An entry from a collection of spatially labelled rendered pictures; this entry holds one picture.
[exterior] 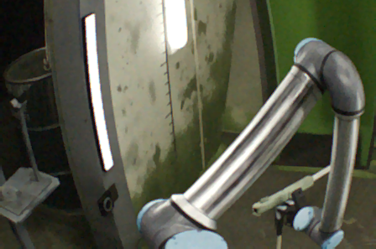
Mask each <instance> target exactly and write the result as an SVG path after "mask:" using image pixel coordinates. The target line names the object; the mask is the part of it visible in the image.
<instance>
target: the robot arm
mask: <svg viewBox="0 0 376 249"><path fill-rule="evenodd" d="M294 58H295V64H294V66H293V67H292V70H291V72H290V73H289V74H288V75H287V76H286V78H285V80H283V82H282V83H281V84H280V86H279V88H278V89H277V90H276V91H275V92H274V94H273V95H272V96H271V97H270V98H269V100H268V102H267V103H266V104H265V105H264V107H263V108H262V109H261V110H260V111H259V112H258V115H257V116H256V117H255V118H254V119H253V120H252V122H251V123H250V124H249V125H248V126H247V127H246V129H245V130H244V131H243V132H242V133H241V134H240V135H239V137H238V139H237V140H235V141H234V142H233V143H232V145H231V146H230V147H229V148H228V149H227V150H226V152H225V153H224V154H223V155H222V156H221V157H220V159H219V160H217V161H216V162H215V163H214V164H213V165H212V167H211V168H210V169H209V170H208V171H207V172H206V174H205V175H203V176H201V177H200V178H199V180H198V181H197V182H196V183H195V184H194V185H193V186H192V188H191V189H189V190H188V191H187V192H186V194H184V195H172V197H171V198H170V199H169V200H168V199H166V200H156V201H153V202H151V203H150V204H147V205H146V206H145V207H144V208H143V209H142V210H141V211H140V213H139V215H138V219H137V226H138V231H139V232H140V235H141V237H142V239H143V240H144V241H145V243H147V245H148V246H149V248H150V249H227V244H226V242H225V241H224V240H223V239H222V238H221V237H220V236H219V235H217V234H215V233H213V232H214V230H215V229H217V218H218V217H220V216H221V215H222V213H223V212H225V211H226V210H227V209H228V208H229V207H230V206H231V205H233V204H234V203H235V202H236V200H237V199H239V198H240V197H241V196H242V195H243V193H244V192H245V191H246V190H247V189H248V188H249V186H251V185H252V184H253V183H254V182H255V180H256V179H257V178H258V177H259V176H260V175H261V174H262V172H263V171H264V170H265V169H266V168H267V167H268V166H269V165H270V164H271V162H272V161H273V160H274V158H275V157H276V156H277V155H278V154H279V153H280V151H281V150H282V149H283V147H284V146H285V145H286V143H287V142H288V141H289V140H290V139H291V137H292V136H293V135H294V134H295V132H296V131H297V129H298V128H299V127H300V125H301V124H302V123H303V121H304V120H305V119H306V117H307V116H308V115H309V113H310V112H311V110H312V108H313V107H314V105H315V104H316V103H317V102H318V100H319V99H320V98H321V97H322V95H324V93H325V92H326V89H328V91H329V92H330V97H331V108H332V111H333V112H335V125H334V137H333V148H332V161H331V168H330V173H329V180H328V183H327V189H326V198H325V203H324V208H323V209H321V208H318V207H315V206H314V207H313V206H312V207H309V208H308V205H307V203H306V198H305V196H304V193H303V191H302V188H298V189H295V190H294V191H292V192H291V193H290V195H291V198H292V199H293V200H288V201H287V202H285V206H281V205H279V206H278V207H276V208H275V209H276V211H275V212H276V214H277V215H276V216H277V217H278V218H277V219H280V218H281V216H282V215H286V214H287V218H286V220H287V221H286V220H285V226H289V225H287V222H289V224H290V223H291V224H290V226H289V227H294V228H295V229H296V230H297V231H303V232H305V233H306V234H307V235H308V236H309V237H310V238H311V239H312V240H313V241H314V242H315V243H316V244H317V245H318V246H319V247H320V248H321V249H333V248H334V247H335V246H337V245H338V244H339V242H340V241H341V240H342V238H343V234H344V233H343V231H341V230H340V229H341V227H342V218H343V214H344V211H345V206H346V204H347V197H348V191H349V189H350V183H351V179H352V176H353V166H354V160H355V153H356V148H357V143H358V128H359V117H360V115H361V114H362V113H363V111H364V102H365V100H364V93H363V86H362V82H361V81H360V77H359V75H358V72H357V70H356V68H355V66H354V65H353V63H352V61H351V60H350V59H349V58H348V57H347V56H346V55H345V54H344V53H342V52H340V51H338V50H336V49H333V48H332V47H331V46H329V45H327V44H326V43H324V42H323V41H322V40H318V39H314V38H310V39H304V40H303V41H302V42H300V44H299V45H298V46H297V47H296V50H295V56H294ZM293 224H294V225H293Z"/></svg>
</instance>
